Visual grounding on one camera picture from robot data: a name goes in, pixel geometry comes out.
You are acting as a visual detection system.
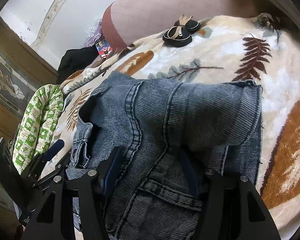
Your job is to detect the black bow hair clip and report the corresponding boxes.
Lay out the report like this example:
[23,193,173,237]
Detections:
[162,14,201,48]

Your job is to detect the brown wooden door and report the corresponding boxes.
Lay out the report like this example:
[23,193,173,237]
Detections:
[0,17,58,140]

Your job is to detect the leaf pattern fleece blanket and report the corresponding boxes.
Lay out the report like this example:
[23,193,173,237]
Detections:
[44,14,300,239]

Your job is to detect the red blue snack packet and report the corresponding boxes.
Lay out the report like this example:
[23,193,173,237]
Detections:
[95,40,113,59]

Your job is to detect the green white patterned blanket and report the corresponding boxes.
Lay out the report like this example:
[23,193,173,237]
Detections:
[12,85,64,174]

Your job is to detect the black garment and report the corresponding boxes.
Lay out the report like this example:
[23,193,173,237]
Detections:
[56,46,98,85]

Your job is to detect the blue denim pants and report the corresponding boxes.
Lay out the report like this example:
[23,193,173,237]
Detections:
[67,72,262,239]

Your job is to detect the clear plastic bag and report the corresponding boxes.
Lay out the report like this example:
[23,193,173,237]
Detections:
[82,21,104,48]

